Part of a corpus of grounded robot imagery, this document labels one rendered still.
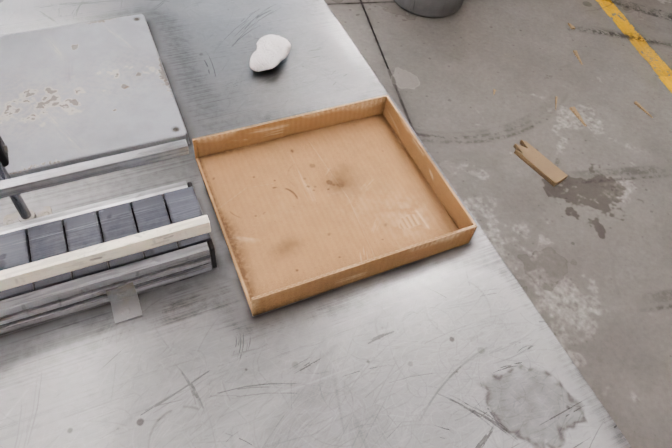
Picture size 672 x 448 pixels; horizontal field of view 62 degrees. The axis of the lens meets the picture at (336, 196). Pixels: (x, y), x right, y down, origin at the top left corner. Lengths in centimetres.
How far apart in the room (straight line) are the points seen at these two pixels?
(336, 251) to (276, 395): 19
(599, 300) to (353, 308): 129
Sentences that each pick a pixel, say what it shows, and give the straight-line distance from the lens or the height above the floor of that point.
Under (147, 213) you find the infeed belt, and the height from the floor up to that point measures 88.
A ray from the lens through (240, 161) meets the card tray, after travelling 80.
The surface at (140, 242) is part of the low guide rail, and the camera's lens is 64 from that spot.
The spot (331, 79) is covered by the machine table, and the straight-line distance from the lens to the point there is 94.
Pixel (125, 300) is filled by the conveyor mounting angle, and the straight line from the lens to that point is 70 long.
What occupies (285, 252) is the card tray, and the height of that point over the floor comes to 83.
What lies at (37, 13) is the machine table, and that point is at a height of 83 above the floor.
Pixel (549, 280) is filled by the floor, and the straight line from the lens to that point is 185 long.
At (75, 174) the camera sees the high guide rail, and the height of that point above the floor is 96.
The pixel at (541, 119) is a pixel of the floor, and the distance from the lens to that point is 232.
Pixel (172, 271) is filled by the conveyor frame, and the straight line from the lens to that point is 68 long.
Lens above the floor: 144
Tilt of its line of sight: 52 degrees down
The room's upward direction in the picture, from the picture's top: 9 degrees clockwise
